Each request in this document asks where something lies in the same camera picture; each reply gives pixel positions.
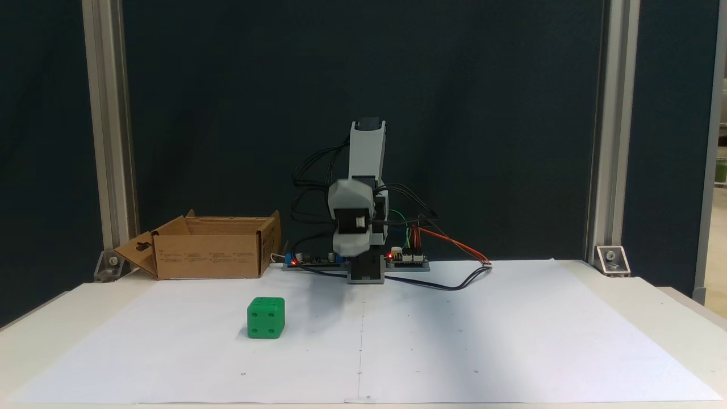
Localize green dice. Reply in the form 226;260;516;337
247;297;286;340

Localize circuit board with blue terminal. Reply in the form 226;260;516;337
284;250;348;269

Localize brown cardboard box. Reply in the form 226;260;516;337
115;210;282;280

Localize circuit board with jumper wires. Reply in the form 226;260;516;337
386;248;428;268

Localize green jumper wire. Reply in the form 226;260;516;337
389;211;411;251

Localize grey board base plate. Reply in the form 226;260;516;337
282;260;431;273

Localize brown jumper wire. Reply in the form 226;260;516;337
419;214;458;244

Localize red orange wire bundle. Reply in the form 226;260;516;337
410;226;492;265

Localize black cable with white connector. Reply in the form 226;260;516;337
307;262;492;292

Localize metal corner bracket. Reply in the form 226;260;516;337
94;250;124;282
595;245;632;278

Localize aluminium frame post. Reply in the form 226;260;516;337
82;0;140;269
585;0;640;268

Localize grey partition edge frame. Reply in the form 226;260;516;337
693;0;727;305

